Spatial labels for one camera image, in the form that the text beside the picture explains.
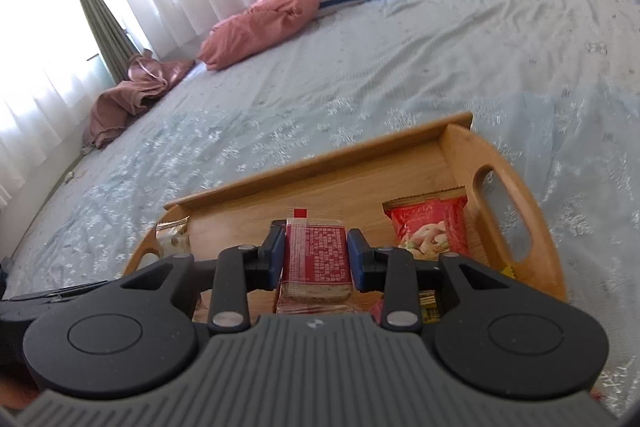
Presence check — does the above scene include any gold red nut packet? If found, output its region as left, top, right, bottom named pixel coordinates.
left=383, top=186, right=470, bottom=261

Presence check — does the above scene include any red cracker packet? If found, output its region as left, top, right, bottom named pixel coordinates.
left=274, top=208, right=362, bottom=314

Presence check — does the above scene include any yellow snack packet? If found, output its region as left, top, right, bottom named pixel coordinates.
left=419, top=265, right=516, bottom=324

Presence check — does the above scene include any white gold dotted candy packet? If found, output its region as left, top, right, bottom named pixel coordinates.
left=155, top=217, right=191, bottom=257

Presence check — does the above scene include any wooden serving tray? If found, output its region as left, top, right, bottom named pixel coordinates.
left=121, top=109, right=569, bottom=323

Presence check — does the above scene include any mauve crumpled cloth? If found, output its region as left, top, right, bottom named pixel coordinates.
left=82, top=49, right=195, bottom=150

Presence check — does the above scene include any green grey curtain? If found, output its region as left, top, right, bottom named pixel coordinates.
left=79, top=0, right=138, bottom=83

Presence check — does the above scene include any snowflake bedspread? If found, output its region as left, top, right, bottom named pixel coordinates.
left=8, top=0, right=639, bottom=415

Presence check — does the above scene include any pink pillow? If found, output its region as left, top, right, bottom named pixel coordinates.
left=198, top=0, right=320, bottom=70

